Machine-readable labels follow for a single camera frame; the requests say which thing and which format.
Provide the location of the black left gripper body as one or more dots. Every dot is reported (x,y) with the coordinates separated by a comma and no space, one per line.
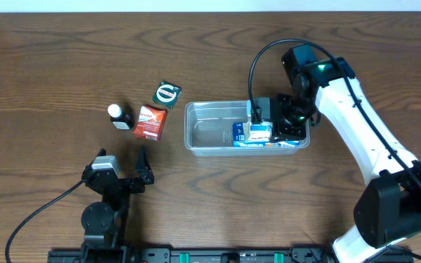
(123,183)

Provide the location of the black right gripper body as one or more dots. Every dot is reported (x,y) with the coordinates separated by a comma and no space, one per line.
(281,131)

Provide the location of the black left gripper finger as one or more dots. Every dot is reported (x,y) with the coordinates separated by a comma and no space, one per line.
(142,167)
(102,152)

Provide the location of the dark syrup bottle white cap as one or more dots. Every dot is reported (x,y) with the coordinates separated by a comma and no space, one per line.
(119,118)

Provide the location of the red Panadol ActiFast box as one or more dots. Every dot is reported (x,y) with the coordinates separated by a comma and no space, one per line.
(150,123)

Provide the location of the blue fever patch box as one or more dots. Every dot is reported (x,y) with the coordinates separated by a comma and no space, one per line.
(239,139)

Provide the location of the green Zam-Buk box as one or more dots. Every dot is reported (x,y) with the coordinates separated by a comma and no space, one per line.
(167,94)

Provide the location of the white Panadol box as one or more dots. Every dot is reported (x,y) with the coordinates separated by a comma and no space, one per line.
(258,132)

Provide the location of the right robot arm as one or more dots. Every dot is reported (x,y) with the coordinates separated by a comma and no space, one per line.
(389,209)

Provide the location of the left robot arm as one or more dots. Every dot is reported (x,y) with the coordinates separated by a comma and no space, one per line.
(104,222)

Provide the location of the clear plastic container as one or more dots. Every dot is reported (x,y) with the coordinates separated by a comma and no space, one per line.
(208,131)

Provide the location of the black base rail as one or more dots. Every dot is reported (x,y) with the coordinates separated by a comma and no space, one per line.
(196,255)

